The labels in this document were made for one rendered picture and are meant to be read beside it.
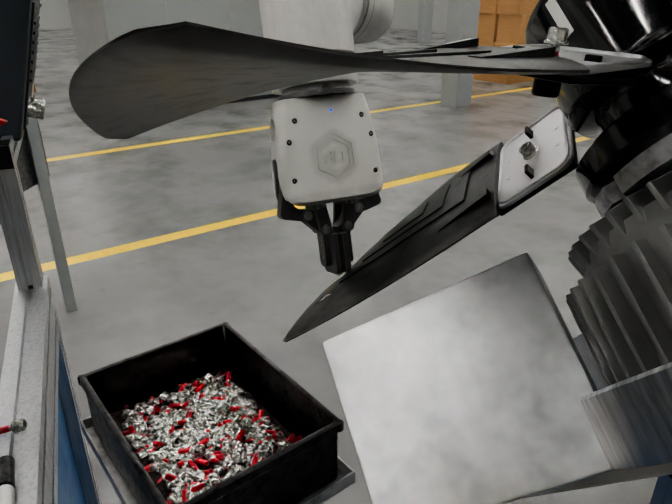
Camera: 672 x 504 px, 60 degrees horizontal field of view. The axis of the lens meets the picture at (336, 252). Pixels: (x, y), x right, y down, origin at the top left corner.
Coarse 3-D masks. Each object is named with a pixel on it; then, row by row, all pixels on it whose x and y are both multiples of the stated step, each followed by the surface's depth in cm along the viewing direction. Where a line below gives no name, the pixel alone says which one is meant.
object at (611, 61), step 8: (560, 48) 37; (568, 48) 36; (576, 48) 36; (584, 48) 35; (560, 56) 33; (568, 56) 33; (576, 56) 33; (584, 56) 33; (608, 56) 33; (616, 56) 33; (624, 56) 33; (632, 56) 32; (640, 56) 32; (584, 64) 29; (592, 64) 29; (600, 64) 30; (608, 64) 30; (616, 64) 30; (624, 64) 30; (632, 64) 31; (640, 64) 31; (648, 64) 31; (592, 72) 29; (600, 72) 30
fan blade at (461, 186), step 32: (480, 160) 49; (448, 192) 51; (480, 192) 45; (416, 224) 51; (448, 224) 46; (480, 224) 43; (384, 256) 52; (416, 256) 47; (352, 288) 51; (320, 320) 50
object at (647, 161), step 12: (660, 144) 31; (648, 156) 32; (660, 156) 31; (624, 168) 33; (636, 168) 33; (648, 168) 32; (660, 168) 32; (624, 180) 33; (636, 180) 33; (648, 180) 33; (600, 192) 36; (612, 192) 35; (624, 192) 34; (600, 204) 37; (612, 204) 35
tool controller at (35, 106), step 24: (0, 0) 69; (24, 0) 70; (0, 24) 70; (24, 24) 71; (0, 48) 71; (24, 48) 72; (0, 72) 72; (24, 72) 73; (0, 96) 73; (24, 96) 75; (24, 120) 77
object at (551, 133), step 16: (560, 112) 45; (544, 128) 45; (560, 128) 43; (512, 144) 48; (544, 144) 44; (560, 144) 42; (512, 160) 46; (528, 160) 44; (544, 160) 42; (560, 160) 40; (512, 176) 44; (544, 176) 40; (512, 192) 43; (528, 192) 41
